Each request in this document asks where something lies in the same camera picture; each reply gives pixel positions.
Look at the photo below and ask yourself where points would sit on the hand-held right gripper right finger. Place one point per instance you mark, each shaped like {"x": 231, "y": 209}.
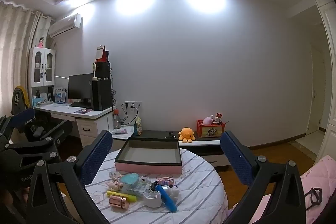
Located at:
{"x": 236, "y": 158}

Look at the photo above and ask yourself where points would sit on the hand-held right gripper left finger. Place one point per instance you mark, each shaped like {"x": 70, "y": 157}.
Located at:
{"x": 95, "y": 158}

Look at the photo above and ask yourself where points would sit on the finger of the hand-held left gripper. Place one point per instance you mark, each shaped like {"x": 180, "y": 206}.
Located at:
{"x": 56, "y": 132}
{"x": 22, "y": 117}

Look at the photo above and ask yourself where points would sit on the pink cat doll figure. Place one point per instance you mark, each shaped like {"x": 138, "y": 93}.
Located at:
{"x": 114, "y": 184}

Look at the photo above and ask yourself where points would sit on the yellow highlighter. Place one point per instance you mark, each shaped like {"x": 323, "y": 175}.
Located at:
{"x": 112, "y": 193}
{"x": 128, "y": 197}

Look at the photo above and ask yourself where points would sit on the teal round case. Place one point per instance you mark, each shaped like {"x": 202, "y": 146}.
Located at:
{"x": 129, "y": 179}

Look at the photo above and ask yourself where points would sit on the pink box with black rim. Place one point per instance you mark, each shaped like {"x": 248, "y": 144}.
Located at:
{"x": 147, "y": 167}

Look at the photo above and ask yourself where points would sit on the white ceramic holder cup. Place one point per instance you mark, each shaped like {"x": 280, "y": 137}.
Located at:
{"x": 152, "y": 201}

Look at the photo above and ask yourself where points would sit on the yellow and black jacket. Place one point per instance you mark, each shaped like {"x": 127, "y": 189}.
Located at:
{"x": 19, "y": 98}

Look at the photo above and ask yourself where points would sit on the black office chair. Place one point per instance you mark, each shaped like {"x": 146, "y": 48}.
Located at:
{"x": 36, "y": 130}

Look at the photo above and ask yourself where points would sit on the white desk with drawers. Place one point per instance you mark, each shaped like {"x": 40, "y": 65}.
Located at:
{"x": 60, "y": 109}

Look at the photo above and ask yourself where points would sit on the purple mouse pad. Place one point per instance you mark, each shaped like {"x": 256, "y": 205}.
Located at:
{"x": 80, "y": 111}

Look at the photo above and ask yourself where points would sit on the black keyboard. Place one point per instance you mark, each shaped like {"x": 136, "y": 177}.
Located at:
{"x": 78, "y": 104}

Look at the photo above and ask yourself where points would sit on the white nightstand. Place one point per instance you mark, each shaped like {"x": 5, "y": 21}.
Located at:
{"x": 123, "y": 135}

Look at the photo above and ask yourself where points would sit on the blue and white box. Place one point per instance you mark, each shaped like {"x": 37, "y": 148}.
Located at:
{"x": 59, "y": 96}

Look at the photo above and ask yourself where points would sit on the purple patterned pencil case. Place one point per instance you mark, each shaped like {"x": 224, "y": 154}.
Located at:
{"x": 120, "y": 131}

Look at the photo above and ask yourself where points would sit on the red printed crate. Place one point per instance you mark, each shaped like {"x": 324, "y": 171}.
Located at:
{"x": 210, "y": 130}

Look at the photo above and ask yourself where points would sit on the low black and white cabinet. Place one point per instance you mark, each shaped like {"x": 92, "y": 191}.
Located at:
{"x": 199, "y": 144}

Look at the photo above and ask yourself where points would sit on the clear bottle with red cap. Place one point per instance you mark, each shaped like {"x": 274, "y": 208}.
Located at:
{"x": 117, "y": 120}

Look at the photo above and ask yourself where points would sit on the pink plush toy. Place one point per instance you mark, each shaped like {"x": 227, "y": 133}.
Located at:
{"x": 208, "y": 120}

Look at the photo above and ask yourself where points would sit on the rose gold metal cylinder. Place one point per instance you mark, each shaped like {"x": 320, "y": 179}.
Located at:
{"x": 118, "y": 202}

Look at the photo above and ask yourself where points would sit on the white glass-door cabinet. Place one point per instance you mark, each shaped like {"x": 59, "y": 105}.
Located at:
{"x": 32, "y": 66}

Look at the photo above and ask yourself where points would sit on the black computer monitor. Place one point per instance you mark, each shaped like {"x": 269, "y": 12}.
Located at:
{"x": 80, "y": 86}

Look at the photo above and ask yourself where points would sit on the blue and yellow snack bag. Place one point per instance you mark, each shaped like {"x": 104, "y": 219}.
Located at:
{"x": 138, "y": 128}

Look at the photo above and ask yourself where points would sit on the orange octopus plush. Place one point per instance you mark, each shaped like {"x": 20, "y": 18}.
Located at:
{"x": 187, "y": 134}

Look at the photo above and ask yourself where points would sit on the black computer tower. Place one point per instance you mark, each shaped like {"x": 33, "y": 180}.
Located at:
{"x": 101, "y": 94}

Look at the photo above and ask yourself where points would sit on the beige curtain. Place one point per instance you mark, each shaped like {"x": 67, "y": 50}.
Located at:
{"x": 15, "y": 56}

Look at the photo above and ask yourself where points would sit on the black hair clip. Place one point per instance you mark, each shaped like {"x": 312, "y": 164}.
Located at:
{"x": 152, "y": 186}

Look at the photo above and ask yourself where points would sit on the small cream stand fan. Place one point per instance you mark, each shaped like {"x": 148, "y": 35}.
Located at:
{"x": 94, "y": 66}

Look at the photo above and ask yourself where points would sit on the small pink doll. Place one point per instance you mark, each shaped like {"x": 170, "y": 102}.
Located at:
{"x": 41, "y": 43}

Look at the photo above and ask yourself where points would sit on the black speaker box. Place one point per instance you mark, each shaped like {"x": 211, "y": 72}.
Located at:
{"x": 103, "y": 70}

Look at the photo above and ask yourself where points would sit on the pink quilted blanket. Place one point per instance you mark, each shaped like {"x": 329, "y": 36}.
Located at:
{"x": 323, "y": 174}

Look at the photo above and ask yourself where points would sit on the red desk calendar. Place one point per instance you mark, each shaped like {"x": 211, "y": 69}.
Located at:
{"x": 101, "y": 54}

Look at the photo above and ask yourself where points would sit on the white air conditioner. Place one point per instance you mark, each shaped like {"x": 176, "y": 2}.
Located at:
{"x": 64, "y": 26}

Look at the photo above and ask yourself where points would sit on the white door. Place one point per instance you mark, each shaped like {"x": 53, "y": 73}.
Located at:
{"x": 316, "y": 95}

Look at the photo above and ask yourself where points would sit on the white wall socket strip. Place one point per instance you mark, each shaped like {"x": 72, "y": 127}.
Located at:
{"x": 132, "y": 103}

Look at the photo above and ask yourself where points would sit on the white door frame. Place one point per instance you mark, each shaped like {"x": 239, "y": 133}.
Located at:
{"x": 329, "y": 56}

